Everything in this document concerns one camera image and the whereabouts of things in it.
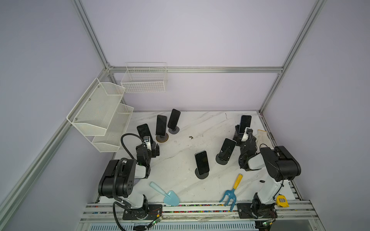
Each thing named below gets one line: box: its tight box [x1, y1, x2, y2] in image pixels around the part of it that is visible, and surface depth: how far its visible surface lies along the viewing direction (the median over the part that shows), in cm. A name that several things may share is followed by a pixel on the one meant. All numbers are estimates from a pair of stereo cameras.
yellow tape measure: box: [275, 194, 290, 208], surface depth 77 cm
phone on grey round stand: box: [167, 108, 181, 135], surface depth 104 cm
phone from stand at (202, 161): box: [194, 150, 210, 176], surface depth 80 cm
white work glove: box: [254, 129, 274, 154], surface depth 106 cm
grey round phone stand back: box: [168, 126, 180, 135], surface depth 110 cm
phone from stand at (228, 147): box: [218, 138, 238, 162], surface depth 86 cm
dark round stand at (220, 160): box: [215, 153, 229, 166], surface depth 92 cm
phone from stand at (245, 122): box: [238, 115, 252, 134], surface depth 100 cm
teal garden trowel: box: [149, 181, 180, 207], surface depth 80 cm
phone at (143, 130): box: [136, 123, 154, 144], surface depth 93 cm
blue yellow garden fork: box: [219, 173, 244, 212], surface depth 80 cm
